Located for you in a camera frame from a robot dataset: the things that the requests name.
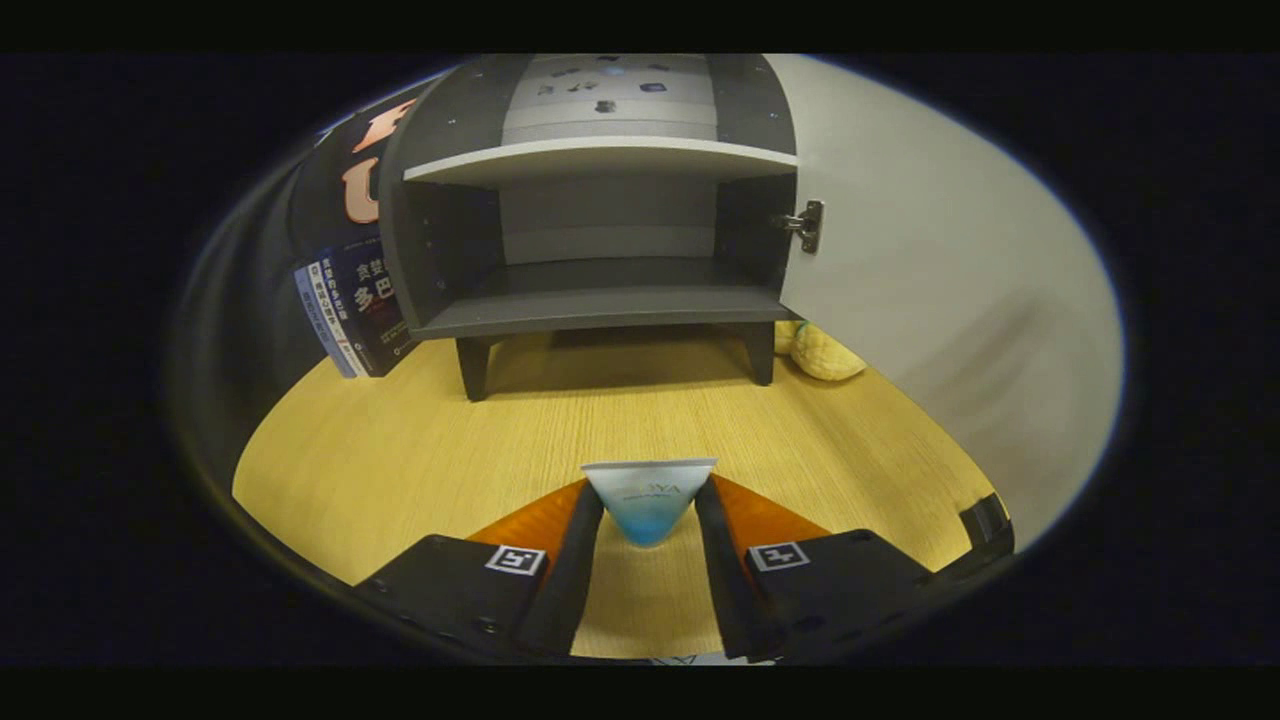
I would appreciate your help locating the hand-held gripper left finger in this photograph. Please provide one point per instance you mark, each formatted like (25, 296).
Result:
(570, 580)

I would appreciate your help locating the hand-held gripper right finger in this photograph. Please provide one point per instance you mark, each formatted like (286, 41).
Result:
(730, 590)

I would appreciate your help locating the metal door hinge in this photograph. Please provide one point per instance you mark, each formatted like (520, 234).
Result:
(808, 225)

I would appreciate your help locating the dark blue book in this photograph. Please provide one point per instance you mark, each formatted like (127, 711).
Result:
(375, 300)

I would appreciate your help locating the blue squeeze tube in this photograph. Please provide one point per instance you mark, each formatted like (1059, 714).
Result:
(648, 500)

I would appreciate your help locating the grey cabinet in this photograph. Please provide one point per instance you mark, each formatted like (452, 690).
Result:
(600, 300)

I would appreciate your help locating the yellow plush toy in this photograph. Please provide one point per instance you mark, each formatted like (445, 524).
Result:
(830, 355)

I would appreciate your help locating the white and blue book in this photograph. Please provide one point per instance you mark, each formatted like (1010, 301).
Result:
(325, 325)

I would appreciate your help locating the white cabinet door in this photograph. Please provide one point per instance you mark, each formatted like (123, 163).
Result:
(950, 300)

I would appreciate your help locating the black backdrop cloth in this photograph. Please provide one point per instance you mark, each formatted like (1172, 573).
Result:
(260, 300)

